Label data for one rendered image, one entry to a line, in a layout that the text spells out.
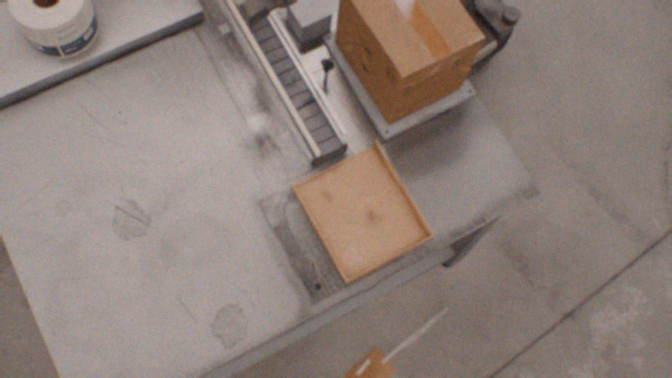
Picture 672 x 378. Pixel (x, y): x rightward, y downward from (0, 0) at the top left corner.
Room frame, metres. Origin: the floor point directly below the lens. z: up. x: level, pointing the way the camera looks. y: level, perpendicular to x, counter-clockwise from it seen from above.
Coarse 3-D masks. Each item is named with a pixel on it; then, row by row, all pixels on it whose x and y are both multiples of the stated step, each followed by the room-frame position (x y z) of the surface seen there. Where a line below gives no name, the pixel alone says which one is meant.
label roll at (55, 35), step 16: (16, 0) 0.99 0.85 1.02; (32, 0) 1.00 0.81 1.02; (48, 0) 1.04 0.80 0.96; (64, 0) 1.01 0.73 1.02; (80, 0) 1.02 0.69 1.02; (16, 16) 0.94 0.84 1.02; (32, 16) 0.95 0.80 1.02; (48, 16) 0.96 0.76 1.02; (64, 16) 0.96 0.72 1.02; (80, 16) 0.98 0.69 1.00; (96, 16) 1.05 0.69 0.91; (32, 32) 0.92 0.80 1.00; (48, 32) 0.92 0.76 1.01; (64, 32) 0.94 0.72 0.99; (80, 32) 0.96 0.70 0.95; (96, 32) 1.01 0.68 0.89; (48, 48) 0.92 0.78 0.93; (64, 48) 0.93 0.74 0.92; (80, 48) 0.95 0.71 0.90
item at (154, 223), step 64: (128, 64) 0.95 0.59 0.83; (192, 64) 0.98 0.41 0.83; (320, 64) 1.04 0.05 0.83; (0, 128) 0.71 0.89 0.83; (64, 128) 0.73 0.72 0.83; (128, 128) 0.76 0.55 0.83; (192, 128) 0.79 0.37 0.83; (256, 128) 0.81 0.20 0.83; (448, 128) 0.89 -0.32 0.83; (0, 192) 0.53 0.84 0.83; (64, 192) 0.56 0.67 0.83; (128, 192) 0.58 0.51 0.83; (192, 192) 0.60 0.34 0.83; (256, 192) 0.63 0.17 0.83; (448, 192) 0.70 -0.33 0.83; (512, 192) 0.73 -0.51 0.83; (64, 256) 0.39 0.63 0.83; (128, 256) 0.41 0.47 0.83; (192, 256) 0.43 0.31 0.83; (256, 256) 0.46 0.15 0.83; (320, 256) 0.48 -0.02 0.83; (64, 320) 0.23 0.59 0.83; (128, 320) 0.25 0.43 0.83; (192, 320) 0.27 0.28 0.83; (256, 320) 0.29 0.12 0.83
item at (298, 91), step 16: (224, 0) 1.17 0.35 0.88; (256, 32) 1.08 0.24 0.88; (272, 32) 1.09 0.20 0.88; (272, 48) 1.04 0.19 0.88; (272, 64) 0.99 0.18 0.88; (288, 64) 0.99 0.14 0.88; (288, 80) 0.94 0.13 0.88; (304, 80) 0.95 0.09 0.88; (288, 96) 0.90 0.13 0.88; (304, 96) 0.90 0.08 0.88; (304, 112) 0.85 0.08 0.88; (320, 112) 0.86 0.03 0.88; (320, 128) 0.81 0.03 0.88; (320, 144) 0.77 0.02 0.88; (336, 144) 0.77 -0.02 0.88
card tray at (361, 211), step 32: (352, 160) 0.75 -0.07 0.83; (384, 160) 0.76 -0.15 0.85; (320, 192) 0.65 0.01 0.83; (352, 192) 0.66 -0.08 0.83; (384, 192) 0.67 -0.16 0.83; (320, 224) 0.56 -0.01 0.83; (352, 224) 0.57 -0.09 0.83; (384, 224) 0.59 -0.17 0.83; (416, 224) 0.60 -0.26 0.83; (352, 256) 0.49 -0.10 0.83; (384, 256) 0.50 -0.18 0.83
